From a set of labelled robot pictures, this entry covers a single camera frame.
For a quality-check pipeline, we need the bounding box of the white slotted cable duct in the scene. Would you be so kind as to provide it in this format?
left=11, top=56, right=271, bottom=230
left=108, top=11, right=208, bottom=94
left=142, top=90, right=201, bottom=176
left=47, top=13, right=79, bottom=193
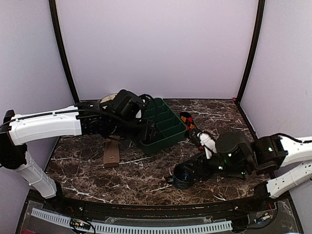
left=30, top=208, right=233, bottom=234

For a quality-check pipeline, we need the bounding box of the black right corner post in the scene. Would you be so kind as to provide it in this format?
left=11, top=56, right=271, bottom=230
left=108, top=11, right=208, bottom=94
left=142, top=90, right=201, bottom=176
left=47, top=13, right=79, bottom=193
left=235, top=0, right=266, bottom=106

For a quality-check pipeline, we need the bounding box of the round wooden slice plate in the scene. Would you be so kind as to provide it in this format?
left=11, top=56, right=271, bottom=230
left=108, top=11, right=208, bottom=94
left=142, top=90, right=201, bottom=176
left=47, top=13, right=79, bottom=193
left=100, top=94, right=117, bottom=103

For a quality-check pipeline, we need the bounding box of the dark blue mug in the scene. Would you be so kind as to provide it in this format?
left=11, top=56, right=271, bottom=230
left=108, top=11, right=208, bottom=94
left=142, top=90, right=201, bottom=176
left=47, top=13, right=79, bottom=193
left=165, top=168, right=194, bottom=190

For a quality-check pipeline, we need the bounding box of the red yellow argyle sock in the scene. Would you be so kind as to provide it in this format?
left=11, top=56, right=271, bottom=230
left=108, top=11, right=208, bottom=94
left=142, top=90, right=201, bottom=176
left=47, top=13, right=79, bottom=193
left=179, top=112, right=215, bottom=151

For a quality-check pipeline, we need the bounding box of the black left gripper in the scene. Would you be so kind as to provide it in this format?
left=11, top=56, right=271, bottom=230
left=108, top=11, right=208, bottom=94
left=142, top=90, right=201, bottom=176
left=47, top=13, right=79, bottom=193
left=108, top=118, right=159, bottom=142

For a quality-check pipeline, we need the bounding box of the black left corner post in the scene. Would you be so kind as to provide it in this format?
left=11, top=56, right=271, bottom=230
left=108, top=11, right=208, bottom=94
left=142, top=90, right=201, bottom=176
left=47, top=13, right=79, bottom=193
left=49, top=0, right=80, bottom=104

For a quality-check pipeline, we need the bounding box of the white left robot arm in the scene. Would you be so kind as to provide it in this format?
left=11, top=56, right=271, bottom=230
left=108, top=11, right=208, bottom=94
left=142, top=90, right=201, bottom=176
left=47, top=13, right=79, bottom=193
left=0, top=90, right=150, bottom=213

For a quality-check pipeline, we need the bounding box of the black corner post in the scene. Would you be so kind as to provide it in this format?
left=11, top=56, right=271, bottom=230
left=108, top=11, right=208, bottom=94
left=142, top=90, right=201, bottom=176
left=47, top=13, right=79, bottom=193
left=235, top=0, right=266, bottom=106
left=49, top=0, right=80, bottom=104

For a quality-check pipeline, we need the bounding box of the green divided organizer tray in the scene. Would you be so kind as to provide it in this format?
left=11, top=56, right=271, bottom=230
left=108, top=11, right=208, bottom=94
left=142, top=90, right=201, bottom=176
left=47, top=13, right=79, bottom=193
left=139, top=97, right=187, bottom=155

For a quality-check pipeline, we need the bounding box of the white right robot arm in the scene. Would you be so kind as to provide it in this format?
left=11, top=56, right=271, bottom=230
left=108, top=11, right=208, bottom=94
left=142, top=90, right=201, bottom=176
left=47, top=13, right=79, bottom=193
left=167, top=132, right=312, bottom=212

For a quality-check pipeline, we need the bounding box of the black front table rail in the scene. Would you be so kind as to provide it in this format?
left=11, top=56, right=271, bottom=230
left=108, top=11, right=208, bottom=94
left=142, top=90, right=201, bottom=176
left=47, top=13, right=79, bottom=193
left=26, top=190, right=291, bottom=221

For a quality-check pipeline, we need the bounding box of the brown ribbed sock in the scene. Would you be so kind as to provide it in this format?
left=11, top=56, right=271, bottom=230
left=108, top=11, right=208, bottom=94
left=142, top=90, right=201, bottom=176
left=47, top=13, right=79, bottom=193
left=103, top=136, right=120, bottom=168

